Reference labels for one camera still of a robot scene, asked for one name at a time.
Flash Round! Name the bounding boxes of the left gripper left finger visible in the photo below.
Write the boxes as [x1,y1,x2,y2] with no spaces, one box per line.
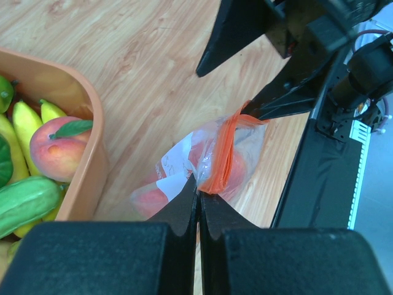
[1,177,197,294]

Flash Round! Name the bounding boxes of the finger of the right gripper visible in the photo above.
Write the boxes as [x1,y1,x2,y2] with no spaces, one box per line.
[196,0,284,77]
[242,57,332,120]

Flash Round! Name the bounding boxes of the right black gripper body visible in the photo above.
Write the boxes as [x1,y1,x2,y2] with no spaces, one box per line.
[263,1,390,80]

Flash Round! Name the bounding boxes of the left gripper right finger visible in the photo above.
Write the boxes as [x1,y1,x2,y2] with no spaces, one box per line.
[200,194,391,294]

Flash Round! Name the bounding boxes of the clear zip bag orange seal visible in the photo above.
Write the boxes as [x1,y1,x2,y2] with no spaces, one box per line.
[140,109,268,202]

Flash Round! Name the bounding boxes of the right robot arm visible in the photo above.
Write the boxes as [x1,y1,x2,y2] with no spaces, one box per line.
[196,1,392,124]

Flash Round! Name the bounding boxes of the fake peach in bag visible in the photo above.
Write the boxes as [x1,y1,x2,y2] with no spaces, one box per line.
[131,183,169,219]

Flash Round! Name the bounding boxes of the green fake cucumber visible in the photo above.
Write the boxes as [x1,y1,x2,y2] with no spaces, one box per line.
[1,176,62,238]

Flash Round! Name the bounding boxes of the fake peach right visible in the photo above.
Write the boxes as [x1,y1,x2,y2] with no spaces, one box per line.
[29,116,93,183]

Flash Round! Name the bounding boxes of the green fake bell pepper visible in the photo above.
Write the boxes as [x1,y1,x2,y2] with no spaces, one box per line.
[0,135,14,187]

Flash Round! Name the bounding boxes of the orange plastic basket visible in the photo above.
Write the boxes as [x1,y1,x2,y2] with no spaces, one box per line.
[0,46,108,246]

